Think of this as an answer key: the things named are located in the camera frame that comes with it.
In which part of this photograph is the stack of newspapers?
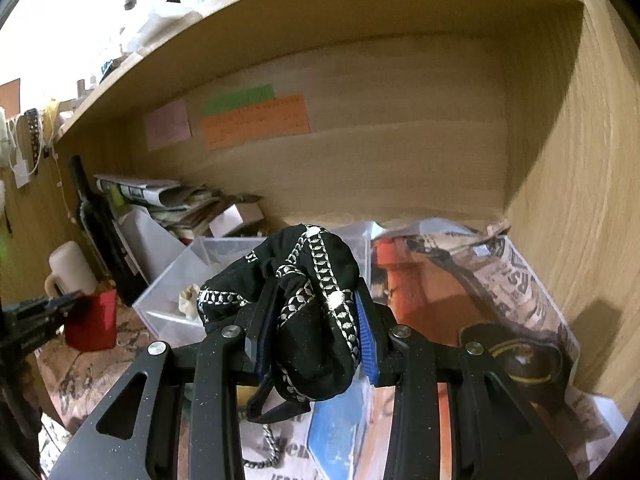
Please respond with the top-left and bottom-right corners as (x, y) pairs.
(94, 174), (263, 241)

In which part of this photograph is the orange sticky note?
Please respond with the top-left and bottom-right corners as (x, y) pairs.
(202, 94), (311, 151)

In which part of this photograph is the black and yellow belt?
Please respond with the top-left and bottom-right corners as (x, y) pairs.
(460, 324), (581, 411)

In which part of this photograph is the pink sticky note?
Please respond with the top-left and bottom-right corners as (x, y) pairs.
(144, 99), (192, 152)

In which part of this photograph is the cream ceramic mug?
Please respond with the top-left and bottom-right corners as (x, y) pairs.
(44, 241), (99, 299)

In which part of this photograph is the dark wine bottle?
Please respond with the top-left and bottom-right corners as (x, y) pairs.
(68, 155), (147, 306)

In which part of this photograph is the clear plastic storage box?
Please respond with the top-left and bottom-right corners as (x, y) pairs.
(132, 220), (381, 348)

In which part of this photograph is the green sticky note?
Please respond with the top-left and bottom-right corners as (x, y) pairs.
(202, 84), (276, 116)

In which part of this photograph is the small white cardboard box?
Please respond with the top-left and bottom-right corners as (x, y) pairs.
(209, 202), (265, 237)

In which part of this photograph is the white plastic container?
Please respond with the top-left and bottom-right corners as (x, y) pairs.
(116, 208), (187, 286)

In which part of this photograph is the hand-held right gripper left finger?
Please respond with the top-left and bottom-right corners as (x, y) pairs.
(48, 277), (280, 480)

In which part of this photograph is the crumpled white paper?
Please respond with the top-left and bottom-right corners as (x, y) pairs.
(178, 284), (202, 321)

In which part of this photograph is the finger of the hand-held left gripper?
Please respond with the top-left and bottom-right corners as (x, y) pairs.
(0, 291), (83, 356)

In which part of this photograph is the black chain-print cloth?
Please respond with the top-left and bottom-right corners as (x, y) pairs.
(197, 223), (362, 403)

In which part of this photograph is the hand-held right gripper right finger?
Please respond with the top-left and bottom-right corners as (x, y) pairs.
(353, 284), (593, 480)

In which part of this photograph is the spread printed newspaper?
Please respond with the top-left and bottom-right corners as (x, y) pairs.
(37, 217), (628, 480)

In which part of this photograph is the red cup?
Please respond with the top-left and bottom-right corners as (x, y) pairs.
(64, 290), (119, 352)

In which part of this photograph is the wooden shelf unit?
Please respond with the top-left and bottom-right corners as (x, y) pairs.
(0, 0), (640, 441)

